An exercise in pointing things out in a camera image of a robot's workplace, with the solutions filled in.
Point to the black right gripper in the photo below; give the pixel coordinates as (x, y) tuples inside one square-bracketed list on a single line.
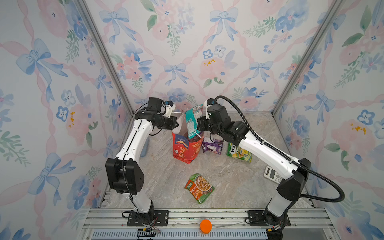
[(201, 121)]

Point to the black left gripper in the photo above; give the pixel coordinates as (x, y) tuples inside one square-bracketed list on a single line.
[(173, 120)]

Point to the teal snack bag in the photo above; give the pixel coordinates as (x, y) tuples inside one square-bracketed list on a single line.
[(192, 117)]

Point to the purple snack packet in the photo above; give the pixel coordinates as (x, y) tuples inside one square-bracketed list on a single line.
[(213, 144)]

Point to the green Fox's tea candy bag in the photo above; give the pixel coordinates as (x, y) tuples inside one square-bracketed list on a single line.
[(236, 152)]

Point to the red paper gift bag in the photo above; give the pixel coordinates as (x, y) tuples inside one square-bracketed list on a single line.
[(185, 149)]

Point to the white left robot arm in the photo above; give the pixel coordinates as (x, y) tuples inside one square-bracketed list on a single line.
[(124, 173)]

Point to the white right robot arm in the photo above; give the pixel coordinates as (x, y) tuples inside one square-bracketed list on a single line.
[(293, 179)]

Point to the orange green noodle packet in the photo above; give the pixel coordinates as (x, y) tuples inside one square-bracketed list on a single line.
[(199, 187)]

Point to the white calculator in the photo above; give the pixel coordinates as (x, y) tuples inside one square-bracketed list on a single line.
[(272, 175)]

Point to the orange round button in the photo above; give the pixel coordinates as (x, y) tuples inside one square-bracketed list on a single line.
[(206, 226)]

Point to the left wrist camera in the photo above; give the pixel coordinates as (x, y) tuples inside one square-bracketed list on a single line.
[(170, 107)]

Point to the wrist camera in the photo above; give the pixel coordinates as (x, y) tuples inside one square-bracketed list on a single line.
[(207, 104), (170, 107)]

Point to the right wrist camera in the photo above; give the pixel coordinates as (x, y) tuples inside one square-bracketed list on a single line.
[(207, 104)]

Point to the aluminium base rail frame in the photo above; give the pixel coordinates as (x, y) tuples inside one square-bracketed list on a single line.
[(227, 224)]

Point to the aluminium corner post left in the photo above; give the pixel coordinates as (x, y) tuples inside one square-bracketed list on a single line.
[(95, 34)]

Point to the aluminium corner post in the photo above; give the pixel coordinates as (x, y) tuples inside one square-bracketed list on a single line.
[(320, 33), (95, 34)]

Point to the aluminium corner post right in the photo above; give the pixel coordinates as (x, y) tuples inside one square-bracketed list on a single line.
[(320, 33)]

